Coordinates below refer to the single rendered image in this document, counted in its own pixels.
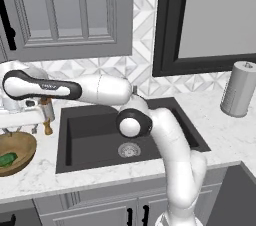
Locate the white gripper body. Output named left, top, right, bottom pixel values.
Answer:
left=0, top=107, right=46, bottom=130

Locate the wooden bowl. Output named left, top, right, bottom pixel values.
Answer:
left=0, top=131, right=38, bottom=178

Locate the green broccoli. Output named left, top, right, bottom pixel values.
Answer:
left=0, top=152, right=18, bottom=168

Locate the dark grey sink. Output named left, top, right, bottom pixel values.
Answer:
left=55, top=96, right=212, bottom=175

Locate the grey panel under sink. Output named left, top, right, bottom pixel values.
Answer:
left=32, top=167, right=231, bottom=217

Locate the grey base cupboard door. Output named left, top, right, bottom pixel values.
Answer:
left=39, top=197, right=139, bottom=226
left=137, top=182, right=222, bottom=226

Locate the grey and brown bottle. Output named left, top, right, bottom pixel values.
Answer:
left=39, top=97, right=56, bottom=136

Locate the dark grey drawer front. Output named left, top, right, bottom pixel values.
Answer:
left=0, top=199, right=42, bottom=226

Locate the grey paper towel roll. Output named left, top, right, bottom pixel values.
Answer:
left=219, top=60, right=256, bottom=119

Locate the dark grey dishwasher front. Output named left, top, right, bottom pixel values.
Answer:
left=205, top=163, right=256, bottom=226

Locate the black framed window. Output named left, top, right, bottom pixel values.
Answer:
left=152, top=0, right=256, bottom=78

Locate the black drawer handle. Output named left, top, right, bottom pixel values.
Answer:
left=0, top=214, right=17, bottom=226

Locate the black wall cupboard handle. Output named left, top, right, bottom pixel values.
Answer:
left=0, top=0, right=18, bottom=52

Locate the grey wall cupboard door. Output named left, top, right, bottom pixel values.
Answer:
left=0, top=0, right=135, bottom=63

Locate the black base cupboard handle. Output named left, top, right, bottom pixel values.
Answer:
left=141, top=204, right=151, bottom=226
left=126, top=207, right=135, bottom=226

